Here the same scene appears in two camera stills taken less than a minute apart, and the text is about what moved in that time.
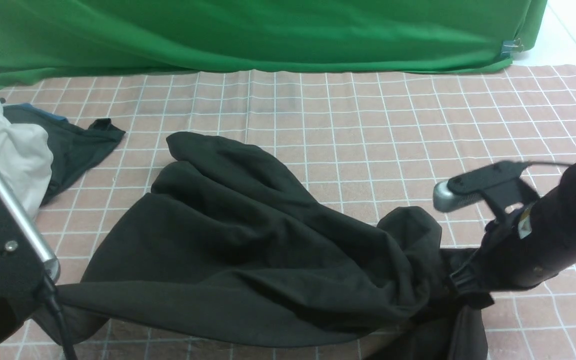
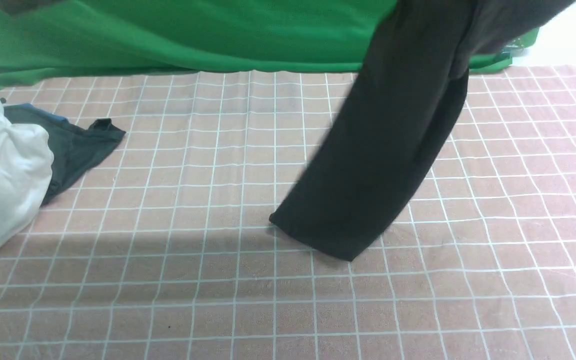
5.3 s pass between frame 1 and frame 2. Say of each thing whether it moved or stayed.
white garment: stayed
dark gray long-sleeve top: moved
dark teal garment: stayed
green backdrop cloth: stayed
